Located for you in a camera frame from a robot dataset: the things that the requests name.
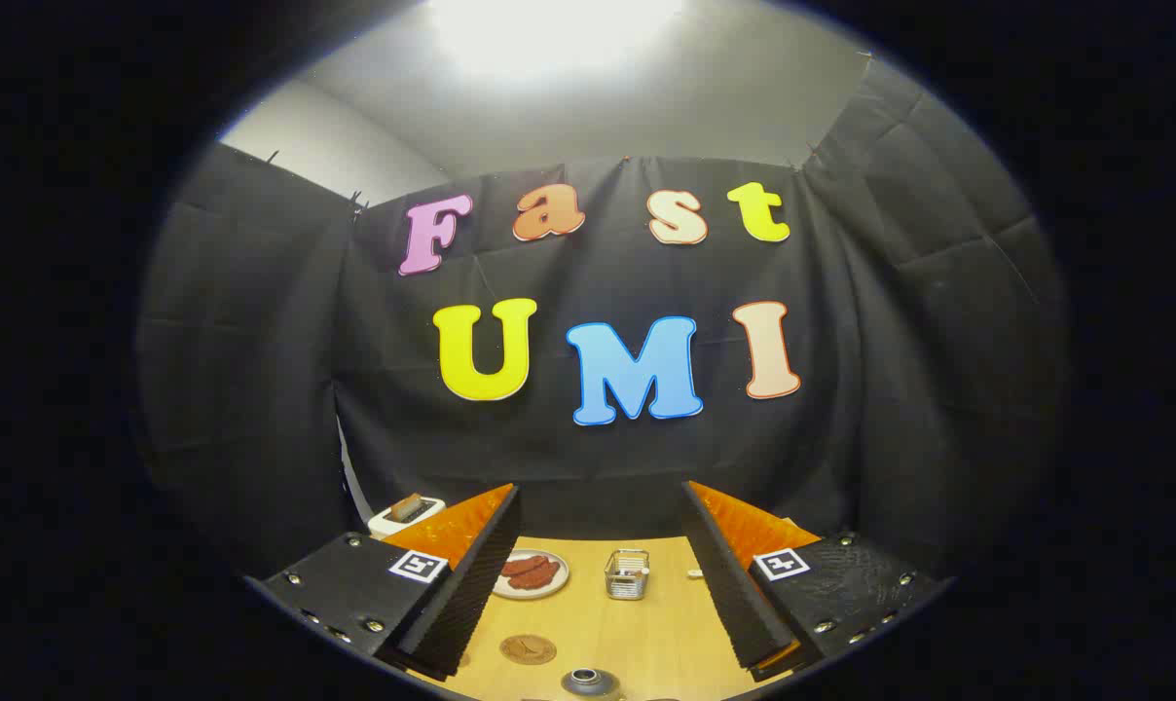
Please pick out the bacon strips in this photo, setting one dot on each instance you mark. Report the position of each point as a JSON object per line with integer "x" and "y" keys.
{"x": 532, "y": 572}

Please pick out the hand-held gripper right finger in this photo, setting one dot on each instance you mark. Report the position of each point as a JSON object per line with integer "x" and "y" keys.
{"x": 734, "y": 584}

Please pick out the round cork coaster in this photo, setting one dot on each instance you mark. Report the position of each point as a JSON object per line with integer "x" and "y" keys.
{"x": 528, "y": 649}

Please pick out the silver bottle with green label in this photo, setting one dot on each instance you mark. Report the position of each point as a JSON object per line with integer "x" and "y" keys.
{"x": 589, "y": 682}

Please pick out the wooden table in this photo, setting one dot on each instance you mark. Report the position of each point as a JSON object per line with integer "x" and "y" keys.
{"x": 646, "y": 633}

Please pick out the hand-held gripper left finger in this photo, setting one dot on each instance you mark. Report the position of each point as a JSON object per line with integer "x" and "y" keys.
{"x": 471, "y": 584}

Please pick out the small white plate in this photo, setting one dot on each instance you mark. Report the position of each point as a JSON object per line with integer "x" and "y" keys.
{"x": 559, "y": 584}

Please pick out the cream toaster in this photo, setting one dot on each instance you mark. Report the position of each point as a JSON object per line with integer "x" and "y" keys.
{"x": 384, "y": 523}

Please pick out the toast slice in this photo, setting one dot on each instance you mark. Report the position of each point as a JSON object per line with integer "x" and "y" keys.
{"x": 408, "y": 506}

